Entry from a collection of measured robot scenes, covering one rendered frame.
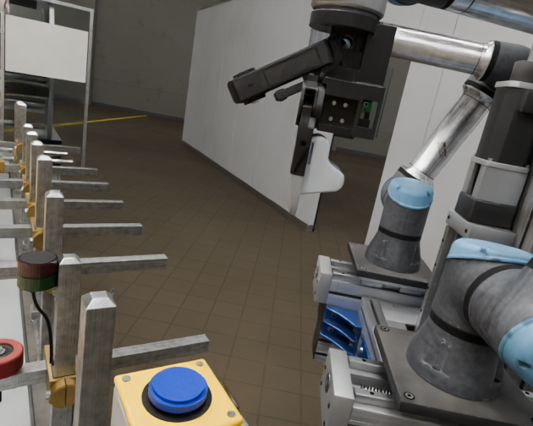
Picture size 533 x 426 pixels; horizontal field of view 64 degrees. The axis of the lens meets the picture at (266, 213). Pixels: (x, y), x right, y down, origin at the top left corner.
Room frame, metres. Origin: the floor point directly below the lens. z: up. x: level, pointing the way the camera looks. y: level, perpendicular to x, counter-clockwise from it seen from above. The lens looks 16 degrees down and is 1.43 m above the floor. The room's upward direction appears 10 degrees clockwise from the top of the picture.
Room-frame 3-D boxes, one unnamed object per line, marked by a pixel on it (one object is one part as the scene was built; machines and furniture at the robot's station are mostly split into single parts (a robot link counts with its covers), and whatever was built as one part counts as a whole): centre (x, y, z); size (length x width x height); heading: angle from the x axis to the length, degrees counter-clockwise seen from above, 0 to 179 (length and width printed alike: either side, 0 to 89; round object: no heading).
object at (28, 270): (0.64, 0.36, 1.09); 0.06 x 0.06 x 0.02
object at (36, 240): (1.10, 0.61, 0.95); 0.13 x 0.06 x 0.05; 34
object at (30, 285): (0.64, 0.36, 1.07); 0.06 x 0.06 x 0.02
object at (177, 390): (0.25, 0.04, 1.22); 0.04 x 0.04 x 0.02
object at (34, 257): (0.64, 0.36, 1.00); 0.06 x 0.06 x 0.22; 34
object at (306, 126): (0.45, -0.02, 1.40); 0.05 x 0.02 x 0.09; 178
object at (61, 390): (0.69, 0.34, 0.85); 0.13 x 0.06 x 0.05; 34
